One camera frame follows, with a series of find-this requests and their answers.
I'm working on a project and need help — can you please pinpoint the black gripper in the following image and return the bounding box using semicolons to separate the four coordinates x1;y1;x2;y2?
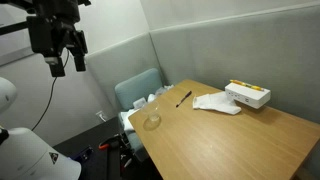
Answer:
26;14;89;78

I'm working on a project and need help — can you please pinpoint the white napkin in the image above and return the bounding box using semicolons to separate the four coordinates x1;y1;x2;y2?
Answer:
192;91;243;116

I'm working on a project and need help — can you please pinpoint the teal upholstered chair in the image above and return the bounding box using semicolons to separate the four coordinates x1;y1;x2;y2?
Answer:
114;68;164;163

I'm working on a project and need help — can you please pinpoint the clear glass bowl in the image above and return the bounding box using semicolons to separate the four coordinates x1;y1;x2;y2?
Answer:
139;99;162;123

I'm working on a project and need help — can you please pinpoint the clear crumpled plastic bag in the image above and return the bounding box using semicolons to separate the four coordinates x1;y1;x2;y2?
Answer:
146;84;175;103

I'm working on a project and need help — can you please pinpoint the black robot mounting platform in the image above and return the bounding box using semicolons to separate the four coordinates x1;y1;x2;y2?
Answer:
53;133;134;180

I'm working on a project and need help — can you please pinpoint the black pen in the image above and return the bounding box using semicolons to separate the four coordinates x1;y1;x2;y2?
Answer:
175;90;193;109

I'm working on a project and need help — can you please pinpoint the yellow marker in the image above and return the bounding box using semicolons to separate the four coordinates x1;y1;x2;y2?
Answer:
229;79;265;92

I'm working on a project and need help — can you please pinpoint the white power strip box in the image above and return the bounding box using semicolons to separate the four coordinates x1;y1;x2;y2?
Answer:
224;82;272;110

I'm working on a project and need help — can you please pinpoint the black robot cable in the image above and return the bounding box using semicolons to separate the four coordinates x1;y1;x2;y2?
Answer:
31;49;71;132

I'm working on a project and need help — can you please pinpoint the white wall outlet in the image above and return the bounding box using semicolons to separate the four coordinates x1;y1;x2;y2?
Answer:
95;110;108;123

